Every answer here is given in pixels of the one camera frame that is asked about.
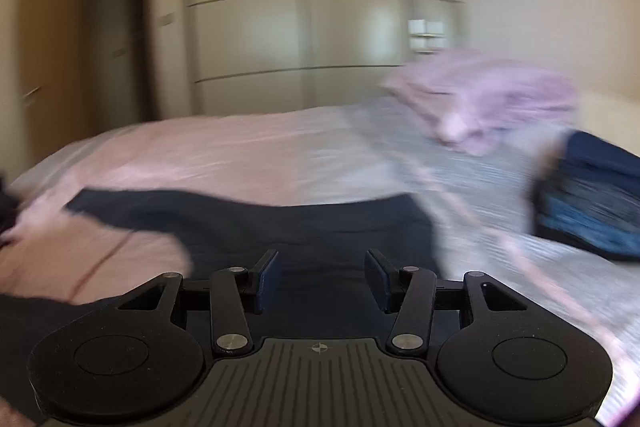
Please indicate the cream sliding-door wardrobe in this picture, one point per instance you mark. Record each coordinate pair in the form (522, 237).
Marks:
(300, 27)

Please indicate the pink and grey bedspread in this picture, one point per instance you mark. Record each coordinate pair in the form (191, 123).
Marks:
(240, 147)

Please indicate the wooden door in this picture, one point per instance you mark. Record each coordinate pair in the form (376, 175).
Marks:
(50, 57)

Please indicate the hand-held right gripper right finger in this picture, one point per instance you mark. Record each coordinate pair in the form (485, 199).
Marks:
(378, 281)

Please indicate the folded lilac clothes pile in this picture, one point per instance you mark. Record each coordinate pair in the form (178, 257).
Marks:
(480, 99)

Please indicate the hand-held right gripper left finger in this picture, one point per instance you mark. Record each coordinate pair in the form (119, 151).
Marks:
(265, 281)

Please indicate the blue jeans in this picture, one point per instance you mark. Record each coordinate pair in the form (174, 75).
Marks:
(590, 202)

